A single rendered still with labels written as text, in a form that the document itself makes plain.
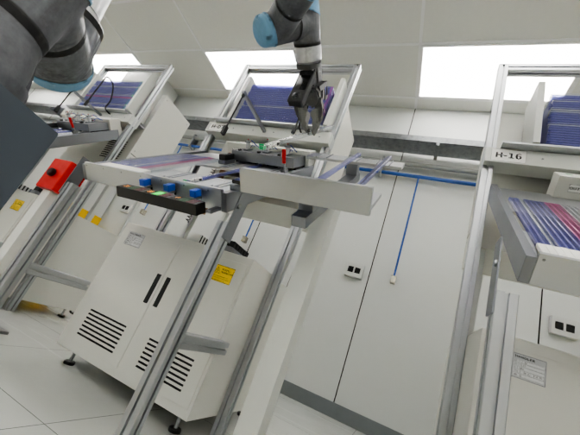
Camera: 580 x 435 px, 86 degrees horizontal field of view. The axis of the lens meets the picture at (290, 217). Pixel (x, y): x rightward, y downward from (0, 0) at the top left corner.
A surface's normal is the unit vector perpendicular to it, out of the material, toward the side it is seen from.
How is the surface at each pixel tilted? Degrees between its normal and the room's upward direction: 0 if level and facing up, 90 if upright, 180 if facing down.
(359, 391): 90
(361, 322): 90
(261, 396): 90
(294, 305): 90
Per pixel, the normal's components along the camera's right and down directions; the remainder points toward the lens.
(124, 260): -0.29, -0.44
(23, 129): 0.94, 0.32
